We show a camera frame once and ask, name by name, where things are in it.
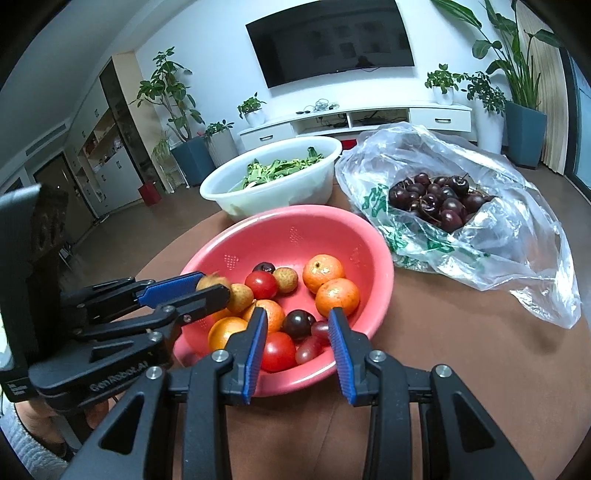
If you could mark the black framed glass door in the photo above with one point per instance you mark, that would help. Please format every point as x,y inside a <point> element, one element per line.
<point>579,138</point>

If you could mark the clear plastic bag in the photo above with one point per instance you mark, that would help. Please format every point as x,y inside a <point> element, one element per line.
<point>508,258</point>

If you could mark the bushy plant tall white pot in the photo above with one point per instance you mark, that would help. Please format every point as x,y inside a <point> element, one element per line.
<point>488,129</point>

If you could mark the white television cabinet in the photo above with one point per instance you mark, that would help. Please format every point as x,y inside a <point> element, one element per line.
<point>438,120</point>

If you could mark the tall leafy plant blue pot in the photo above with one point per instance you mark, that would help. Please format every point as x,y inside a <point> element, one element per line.
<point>194,159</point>

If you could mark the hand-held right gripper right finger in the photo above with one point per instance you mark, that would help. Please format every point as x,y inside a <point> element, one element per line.
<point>341,360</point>

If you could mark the red grape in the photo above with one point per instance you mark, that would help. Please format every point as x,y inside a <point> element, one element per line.
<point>307,350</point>
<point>320,330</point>

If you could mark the leafy green vegetables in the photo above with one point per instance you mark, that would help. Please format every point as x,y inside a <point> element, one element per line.
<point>272,168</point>

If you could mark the dark purple plum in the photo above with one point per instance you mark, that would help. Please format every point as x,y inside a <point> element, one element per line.
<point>298,325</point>
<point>264,267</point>

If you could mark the brown longan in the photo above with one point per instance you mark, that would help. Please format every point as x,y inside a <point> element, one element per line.
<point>213,280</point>
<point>285,279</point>
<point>241,299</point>

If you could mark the pile of dark cherries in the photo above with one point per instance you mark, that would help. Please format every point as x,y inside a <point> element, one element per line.
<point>438,198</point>

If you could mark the small plant ribbed white pot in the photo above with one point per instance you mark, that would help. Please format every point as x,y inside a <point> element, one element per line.
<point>224,147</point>

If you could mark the broad-leaf plant blue pot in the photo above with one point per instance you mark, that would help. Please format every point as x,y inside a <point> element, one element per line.
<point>526,134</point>

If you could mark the red box under cabinet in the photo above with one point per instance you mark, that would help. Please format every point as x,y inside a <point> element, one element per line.
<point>352,141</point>

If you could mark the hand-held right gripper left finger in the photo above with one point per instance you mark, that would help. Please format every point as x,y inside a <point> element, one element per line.
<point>256,360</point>

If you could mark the red tomato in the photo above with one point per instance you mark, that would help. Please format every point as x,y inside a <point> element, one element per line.
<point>279,351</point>
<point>261,284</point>

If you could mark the white plastic basin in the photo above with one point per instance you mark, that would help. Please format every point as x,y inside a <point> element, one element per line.
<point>277,194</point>

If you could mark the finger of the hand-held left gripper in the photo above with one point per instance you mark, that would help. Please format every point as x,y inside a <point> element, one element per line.
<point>171,288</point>
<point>203,300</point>

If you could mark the red floor bin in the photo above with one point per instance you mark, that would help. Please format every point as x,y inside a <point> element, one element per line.
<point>150,194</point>

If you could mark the wall-mounted black television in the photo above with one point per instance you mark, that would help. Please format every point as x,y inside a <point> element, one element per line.
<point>330,41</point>

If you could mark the wall display cabinet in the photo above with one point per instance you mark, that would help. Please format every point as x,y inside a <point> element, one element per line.
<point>120,124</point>

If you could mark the beige curtain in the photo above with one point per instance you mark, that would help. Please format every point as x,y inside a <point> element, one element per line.
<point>556,138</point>

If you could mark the red plastic basin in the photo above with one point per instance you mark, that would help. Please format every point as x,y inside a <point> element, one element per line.
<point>295,230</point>

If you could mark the person's left hand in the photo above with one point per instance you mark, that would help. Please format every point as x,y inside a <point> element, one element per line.
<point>39,417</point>

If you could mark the person's left forearm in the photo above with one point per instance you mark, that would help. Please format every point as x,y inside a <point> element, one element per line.
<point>23,450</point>

